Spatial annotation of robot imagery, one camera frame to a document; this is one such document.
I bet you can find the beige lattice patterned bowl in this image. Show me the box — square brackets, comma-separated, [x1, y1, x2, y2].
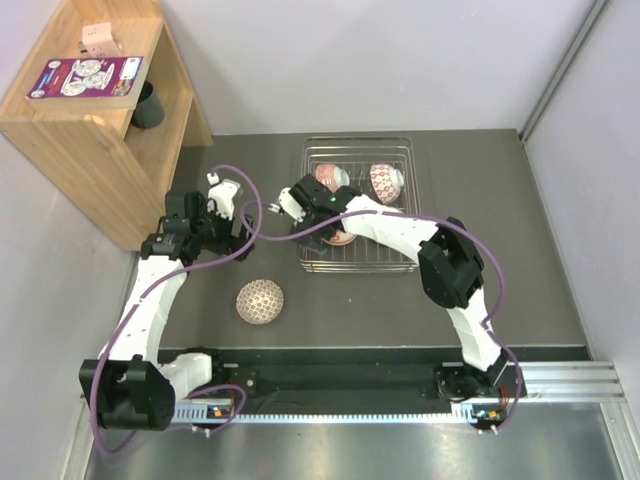
[236, 279, 284, 325]

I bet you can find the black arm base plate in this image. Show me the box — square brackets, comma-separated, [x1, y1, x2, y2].
[205, 363, 518, 402]

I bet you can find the purple book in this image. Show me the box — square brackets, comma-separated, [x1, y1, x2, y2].
[25, 56, 148, 111]

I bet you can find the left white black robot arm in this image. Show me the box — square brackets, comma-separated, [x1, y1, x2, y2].
[79, 180, 248, 431]

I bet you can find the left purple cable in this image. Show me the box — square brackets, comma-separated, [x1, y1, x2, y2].
[91, 163, 264, 456]

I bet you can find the pink power adapter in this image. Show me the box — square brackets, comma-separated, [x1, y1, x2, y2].
[78, 22, 123, 58]

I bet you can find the dark grey cup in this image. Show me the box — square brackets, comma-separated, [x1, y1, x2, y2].
[131, 81, 165, 129]

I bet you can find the aluminium rail frame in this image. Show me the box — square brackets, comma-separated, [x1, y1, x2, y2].
[63, 361, 639, 479]

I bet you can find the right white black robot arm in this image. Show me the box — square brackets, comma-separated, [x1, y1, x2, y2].
[278, 174, 509, 398]

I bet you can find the red floral bowl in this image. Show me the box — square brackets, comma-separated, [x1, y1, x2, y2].
[323, 230, 356, 246]

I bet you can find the red daisy patterned bowl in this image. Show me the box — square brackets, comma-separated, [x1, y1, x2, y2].
[314, 163, 350, 193]

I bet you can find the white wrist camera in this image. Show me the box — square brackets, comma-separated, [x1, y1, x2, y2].
[206, 173, 242, 221]
[268, 187, 306, 222]

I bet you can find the white red patterned bowl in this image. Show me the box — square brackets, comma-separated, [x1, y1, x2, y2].
[369, 164, 404, 205]

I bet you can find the metal wire dish rack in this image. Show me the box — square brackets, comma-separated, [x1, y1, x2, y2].
[298, 136, 421, 274]

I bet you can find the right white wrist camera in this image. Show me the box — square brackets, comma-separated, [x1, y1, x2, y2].
[268, 187, 306, 222]

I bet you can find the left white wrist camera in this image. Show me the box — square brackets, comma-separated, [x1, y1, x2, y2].
[206, 173, 242, 221]

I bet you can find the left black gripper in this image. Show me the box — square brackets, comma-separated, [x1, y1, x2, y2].
[191, 197, 253, 261]

